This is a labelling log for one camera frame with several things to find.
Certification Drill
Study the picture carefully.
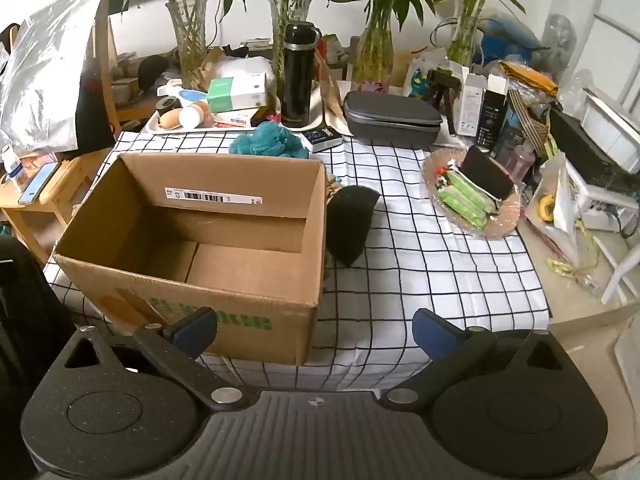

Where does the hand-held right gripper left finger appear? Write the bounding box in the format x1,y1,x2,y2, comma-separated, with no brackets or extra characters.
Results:
52,306,258,408

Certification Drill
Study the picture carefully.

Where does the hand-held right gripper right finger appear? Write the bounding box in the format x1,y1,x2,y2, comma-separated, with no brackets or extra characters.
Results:
381,308,581,407

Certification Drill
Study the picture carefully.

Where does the brown cardboard box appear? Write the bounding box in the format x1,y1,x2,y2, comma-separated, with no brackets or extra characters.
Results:
52,152,328,367

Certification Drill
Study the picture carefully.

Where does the teal mesh bath pouf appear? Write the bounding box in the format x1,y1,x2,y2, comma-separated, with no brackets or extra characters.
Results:
229,122,309,159

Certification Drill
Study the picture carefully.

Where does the black tissue pack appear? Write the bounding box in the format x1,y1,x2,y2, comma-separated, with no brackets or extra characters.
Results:
300,129,345,154

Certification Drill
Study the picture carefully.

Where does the checkered tablecloth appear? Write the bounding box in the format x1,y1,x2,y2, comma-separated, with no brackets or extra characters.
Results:
42,130,551,391

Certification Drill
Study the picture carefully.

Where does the green packet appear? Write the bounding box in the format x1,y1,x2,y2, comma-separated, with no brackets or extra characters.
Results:
435,179,488,226
446,169,501,213

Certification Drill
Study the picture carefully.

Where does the glass dish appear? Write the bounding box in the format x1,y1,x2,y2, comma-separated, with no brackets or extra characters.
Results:
422,147,522,238

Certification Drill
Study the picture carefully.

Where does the black sponge block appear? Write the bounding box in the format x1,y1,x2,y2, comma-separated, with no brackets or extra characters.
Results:
460,145,518,200

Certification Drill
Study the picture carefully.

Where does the white plastic bag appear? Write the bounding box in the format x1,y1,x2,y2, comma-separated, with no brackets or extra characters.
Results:
532,152,586,266

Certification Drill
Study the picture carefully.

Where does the pink bottle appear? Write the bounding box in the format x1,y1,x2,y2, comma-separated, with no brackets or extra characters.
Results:
505,142,536,183

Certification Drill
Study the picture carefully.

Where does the wooden chair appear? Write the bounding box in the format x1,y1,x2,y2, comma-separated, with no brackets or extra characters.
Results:
0,10,151,266

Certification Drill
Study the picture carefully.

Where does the smartphone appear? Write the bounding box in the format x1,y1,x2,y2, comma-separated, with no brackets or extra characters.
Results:
17,161,60,206

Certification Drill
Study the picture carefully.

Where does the white cap bottle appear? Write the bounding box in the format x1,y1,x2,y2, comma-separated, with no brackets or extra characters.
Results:
180,101,213,128

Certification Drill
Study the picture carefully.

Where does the black carton box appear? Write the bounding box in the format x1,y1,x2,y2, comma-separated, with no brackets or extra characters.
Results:
477,87,508,158

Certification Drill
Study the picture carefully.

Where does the red and white box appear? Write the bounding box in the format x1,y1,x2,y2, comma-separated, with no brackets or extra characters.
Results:
215,107,271,128

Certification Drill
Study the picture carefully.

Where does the grey zip case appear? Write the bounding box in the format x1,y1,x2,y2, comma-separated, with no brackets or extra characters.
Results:
343,91,444,147

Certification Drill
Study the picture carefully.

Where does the white carton box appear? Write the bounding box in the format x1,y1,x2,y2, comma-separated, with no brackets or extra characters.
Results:
452,60,508,138

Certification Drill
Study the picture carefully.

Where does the black flat box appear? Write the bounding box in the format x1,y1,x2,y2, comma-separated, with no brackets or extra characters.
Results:
547,105,640,196

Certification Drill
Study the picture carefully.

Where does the white and blue tube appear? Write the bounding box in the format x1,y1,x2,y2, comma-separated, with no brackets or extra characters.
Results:
157,80,208,103

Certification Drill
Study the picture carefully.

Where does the green and white box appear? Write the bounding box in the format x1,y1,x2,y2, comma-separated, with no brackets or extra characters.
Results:
206,72,268,113

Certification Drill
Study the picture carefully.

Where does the black tripod stand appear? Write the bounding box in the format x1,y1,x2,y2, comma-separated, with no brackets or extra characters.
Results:
427,67,461,136

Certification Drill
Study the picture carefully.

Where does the clear plastic bottle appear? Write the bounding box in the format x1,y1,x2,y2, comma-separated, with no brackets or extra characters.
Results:
0,145,26,181

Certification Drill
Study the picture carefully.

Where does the colourful toy packet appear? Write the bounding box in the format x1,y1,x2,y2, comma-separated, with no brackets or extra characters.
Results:
405,67,433,98

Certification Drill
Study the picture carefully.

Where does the dark round object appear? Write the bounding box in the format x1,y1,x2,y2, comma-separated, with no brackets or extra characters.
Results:
137,55,168,91

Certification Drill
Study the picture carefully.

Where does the brown paper bag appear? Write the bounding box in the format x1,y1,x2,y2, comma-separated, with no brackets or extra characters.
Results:
192,50,231,91

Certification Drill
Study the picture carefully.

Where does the black thermos bottle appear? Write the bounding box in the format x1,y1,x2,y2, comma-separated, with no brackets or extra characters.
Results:
280,22,323,129

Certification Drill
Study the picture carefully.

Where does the white plastic tub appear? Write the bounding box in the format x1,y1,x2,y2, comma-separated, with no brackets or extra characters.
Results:
580,85,640,171

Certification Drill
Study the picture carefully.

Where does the white plastic pack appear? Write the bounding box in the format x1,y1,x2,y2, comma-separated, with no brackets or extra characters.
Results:
215,55,276,86

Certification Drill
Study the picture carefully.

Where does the yellow cloth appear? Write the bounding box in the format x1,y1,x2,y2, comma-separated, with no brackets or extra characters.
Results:
497,60,558,96

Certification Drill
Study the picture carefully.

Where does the bamboo in glass vase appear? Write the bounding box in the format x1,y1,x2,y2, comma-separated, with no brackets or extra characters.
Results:
330,0,441,93
107,0,221,88
430,0,541,66
220,0,331,96

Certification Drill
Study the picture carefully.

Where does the silver foil bag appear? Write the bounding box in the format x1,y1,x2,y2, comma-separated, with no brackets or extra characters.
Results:
0,0,111,156

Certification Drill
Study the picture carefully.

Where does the blue bag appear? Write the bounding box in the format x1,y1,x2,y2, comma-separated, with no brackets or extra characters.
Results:
480,15,541,53

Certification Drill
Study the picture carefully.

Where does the striped strap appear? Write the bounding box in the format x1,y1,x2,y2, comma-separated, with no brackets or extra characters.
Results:
510,92,556,156

